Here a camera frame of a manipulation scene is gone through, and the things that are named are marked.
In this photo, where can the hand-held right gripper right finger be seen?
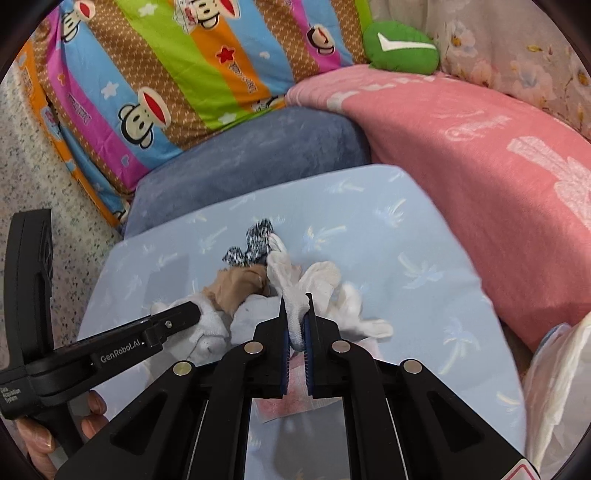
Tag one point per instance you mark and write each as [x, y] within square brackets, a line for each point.
[323, 364]

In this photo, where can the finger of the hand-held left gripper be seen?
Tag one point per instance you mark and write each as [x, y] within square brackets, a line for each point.
[178, 321]

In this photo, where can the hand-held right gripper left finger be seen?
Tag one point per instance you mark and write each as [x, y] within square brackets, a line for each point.
[272, 364]

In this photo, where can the white sock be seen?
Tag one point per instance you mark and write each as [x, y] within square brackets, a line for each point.
[207, 332]

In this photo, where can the pink cloth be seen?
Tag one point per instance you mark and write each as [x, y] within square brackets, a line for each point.
[300, 408]

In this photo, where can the pale grey cloth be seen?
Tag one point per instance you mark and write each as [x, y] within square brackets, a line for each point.
[251, 318]

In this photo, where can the beige stocking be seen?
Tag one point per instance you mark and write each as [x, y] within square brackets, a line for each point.
[240, 281]

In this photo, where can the white glove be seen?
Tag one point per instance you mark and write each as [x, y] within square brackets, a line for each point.
[323, 281]

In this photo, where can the black-and-white patterned cloth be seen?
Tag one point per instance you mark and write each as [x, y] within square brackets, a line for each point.
[256, 240]

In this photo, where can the white plastic-lined bin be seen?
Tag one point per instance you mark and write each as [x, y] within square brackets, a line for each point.
[558, 392]

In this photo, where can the person's left hand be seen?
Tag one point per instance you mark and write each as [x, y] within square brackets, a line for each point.
[97, 404]

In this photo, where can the blue-grey cushion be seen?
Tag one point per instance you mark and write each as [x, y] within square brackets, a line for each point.
[254, 152]

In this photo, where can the striped cartoon monkey pillow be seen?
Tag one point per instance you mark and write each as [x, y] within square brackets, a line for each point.
[184, 92]

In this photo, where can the pink blanket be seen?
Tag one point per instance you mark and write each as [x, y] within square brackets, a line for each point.
[461, 161]

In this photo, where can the green plush cushion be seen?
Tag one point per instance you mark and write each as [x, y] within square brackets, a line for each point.
[399, 50]

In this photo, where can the pale floral cloth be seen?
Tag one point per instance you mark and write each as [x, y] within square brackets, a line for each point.
[508, 46]

